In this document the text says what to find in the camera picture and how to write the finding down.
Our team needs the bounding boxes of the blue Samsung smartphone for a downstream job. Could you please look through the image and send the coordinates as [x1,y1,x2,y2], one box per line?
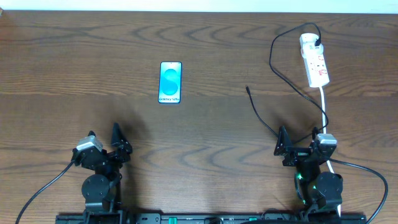
[158,62,182,104]

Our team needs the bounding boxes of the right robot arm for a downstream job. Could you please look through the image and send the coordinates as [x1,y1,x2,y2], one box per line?
[274,126,343,215]

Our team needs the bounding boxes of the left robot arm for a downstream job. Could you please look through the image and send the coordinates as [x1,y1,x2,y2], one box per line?
[72,123,132,213]

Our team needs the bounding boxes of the white charger plug adapter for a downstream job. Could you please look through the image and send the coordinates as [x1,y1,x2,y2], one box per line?
[300,33,323,52]

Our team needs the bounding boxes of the white power strip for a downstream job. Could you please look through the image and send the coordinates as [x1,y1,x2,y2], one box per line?
[301,42,330,88]

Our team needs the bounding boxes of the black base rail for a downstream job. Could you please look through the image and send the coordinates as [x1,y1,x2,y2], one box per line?
[55,212,368,224]

